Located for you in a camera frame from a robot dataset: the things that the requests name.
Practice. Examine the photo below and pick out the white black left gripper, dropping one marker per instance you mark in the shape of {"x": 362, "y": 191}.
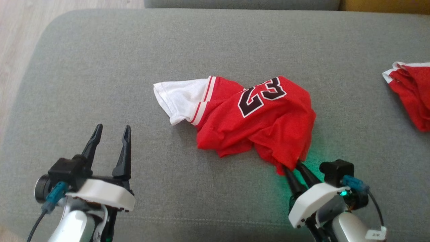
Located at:
{"x": 104, "y": 193}

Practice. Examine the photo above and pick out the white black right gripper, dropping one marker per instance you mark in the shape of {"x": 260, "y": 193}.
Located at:
{"x": 312, "y": 201}

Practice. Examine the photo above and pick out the red jersey number 23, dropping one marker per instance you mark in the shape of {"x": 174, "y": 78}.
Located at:
{"x": 268, "y": 121}

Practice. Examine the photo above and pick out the red shorts with white trim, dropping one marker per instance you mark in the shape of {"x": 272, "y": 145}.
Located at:
{"x": 415, "y": 94}

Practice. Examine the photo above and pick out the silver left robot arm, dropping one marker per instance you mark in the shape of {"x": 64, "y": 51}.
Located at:
{"x": 75, "y": 227}

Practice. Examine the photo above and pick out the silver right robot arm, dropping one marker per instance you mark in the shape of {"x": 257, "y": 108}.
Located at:
{"x": 349, "y": 228}

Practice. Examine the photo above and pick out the grey fabric sofa seat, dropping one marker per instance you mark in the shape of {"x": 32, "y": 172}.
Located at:
{"x": 100, "y": 67}

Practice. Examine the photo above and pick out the grey sofa back cushion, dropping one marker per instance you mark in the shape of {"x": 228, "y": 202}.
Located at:
{"x": 242, "y": 4}

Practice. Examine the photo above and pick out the yellow cushion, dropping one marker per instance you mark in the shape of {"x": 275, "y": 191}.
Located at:
{"x": 386, "y": 6}

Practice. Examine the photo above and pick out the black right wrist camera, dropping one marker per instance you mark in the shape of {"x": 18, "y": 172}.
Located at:
{"x": 337, "y": 171}

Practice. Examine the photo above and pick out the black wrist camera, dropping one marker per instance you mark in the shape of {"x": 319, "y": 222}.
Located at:
{"x": 67, "y": 171}
{"x": 337, "y": 171}

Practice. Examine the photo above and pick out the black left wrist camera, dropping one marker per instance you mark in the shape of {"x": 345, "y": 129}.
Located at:
{"x": 67, "y": 171}

